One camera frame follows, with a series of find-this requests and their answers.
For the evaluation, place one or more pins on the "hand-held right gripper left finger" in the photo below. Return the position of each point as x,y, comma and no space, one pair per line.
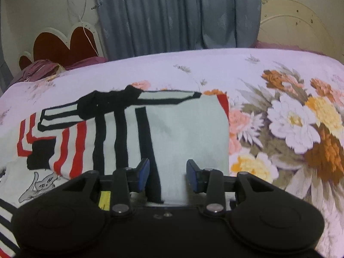
144,174

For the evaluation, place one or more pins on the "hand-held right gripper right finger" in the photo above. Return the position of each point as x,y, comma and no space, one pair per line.
191,173

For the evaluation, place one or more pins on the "red black striped white shirt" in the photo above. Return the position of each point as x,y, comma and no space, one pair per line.
185,139

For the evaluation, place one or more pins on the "floral lilac bed sheet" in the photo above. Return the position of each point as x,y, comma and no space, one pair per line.
215,64

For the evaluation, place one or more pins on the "crumpled purple cloth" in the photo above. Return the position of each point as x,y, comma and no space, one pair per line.
40,68

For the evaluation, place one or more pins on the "red white cloud-shaped headboard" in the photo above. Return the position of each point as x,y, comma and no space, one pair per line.
64,45

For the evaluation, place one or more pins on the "purple pillow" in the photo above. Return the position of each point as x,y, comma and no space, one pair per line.
276,45

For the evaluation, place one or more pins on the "grey-blue curtain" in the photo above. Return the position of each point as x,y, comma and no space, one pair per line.
174,13
4,70

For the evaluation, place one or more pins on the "cream round headboard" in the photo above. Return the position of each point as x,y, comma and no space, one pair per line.
293,27

